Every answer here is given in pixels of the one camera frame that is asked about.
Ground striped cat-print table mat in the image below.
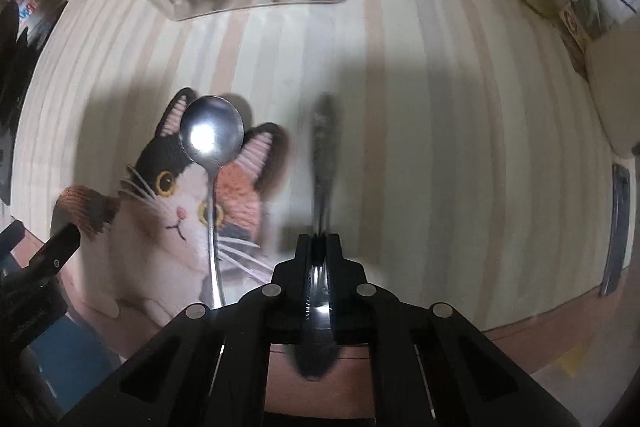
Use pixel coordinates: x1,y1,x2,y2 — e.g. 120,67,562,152
10,0,632,418

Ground small logo box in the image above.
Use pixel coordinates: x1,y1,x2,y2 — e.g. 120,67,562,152
557,0,602,54

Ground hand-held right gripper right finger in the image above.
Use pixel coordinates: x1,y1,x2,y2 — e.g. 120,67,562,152
325,233,587,427

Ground blue plastic container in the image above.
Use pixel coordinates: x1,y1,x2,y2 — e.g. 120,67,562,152
20,317,127,409

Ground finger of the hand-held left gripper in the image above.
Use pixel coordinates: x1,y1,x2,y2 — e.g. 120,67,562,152
0,219,26,254
30,223,82,278

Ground black induction cooktop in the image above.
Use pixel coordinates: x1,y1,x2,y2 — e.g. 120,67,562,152
0,0,34,206

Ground white electric kettle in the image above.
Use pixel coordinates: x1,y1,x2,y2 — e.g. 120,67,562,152
585,14,640,158

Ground round thin-handle steel spoon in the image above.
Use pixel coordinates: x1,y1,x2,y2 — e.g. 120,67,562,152
178,95,246,309

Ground wide-handle steel spoon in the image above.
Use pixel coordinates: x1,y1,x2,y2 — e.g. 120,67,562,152
291,93,342,381

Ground blue smartphone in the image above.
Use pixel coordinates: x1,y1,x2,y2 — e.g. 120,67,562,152
599,163,632,298

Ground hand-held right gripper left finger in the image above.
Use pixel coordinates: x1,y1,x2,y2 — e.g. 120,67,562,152
50,233,313,427

